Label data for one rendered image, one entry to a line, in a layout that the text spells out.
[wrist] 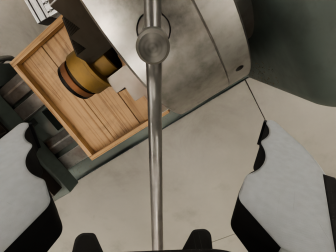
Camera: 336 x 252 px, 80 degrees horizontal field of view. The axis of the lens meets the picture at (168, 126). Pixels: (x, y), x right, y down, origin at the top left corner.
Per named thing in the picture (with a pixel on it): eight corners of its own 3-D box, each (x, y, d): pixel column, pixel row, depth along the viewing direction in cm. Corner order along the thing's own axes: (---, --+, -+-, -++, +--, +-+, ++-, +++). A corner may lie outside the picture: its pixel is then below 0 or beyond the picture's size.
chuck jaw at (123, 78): (156, 40, 32) (195, 102, 35) (160, 42, 37) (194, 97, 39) (104, 79, 35) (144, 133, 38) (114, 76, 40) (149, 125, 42)
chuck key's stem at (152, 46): (143, 15, 22) (134, 28, 12) (163, 16, 22) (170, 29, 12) (144, 37, 23) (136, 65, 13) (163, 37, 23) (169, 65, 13)
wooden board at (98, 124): (93, -5, 52) (86, -10, 48) (170, 108, 61) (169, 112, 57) (20, 62, 60) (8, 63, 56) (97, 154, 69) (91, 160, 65)
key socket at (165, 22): (138, 10, 22) (135, 10, 19) (169, 10, 22) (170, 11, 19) (140, 43, 23) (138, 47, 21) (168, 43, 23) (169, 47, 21)
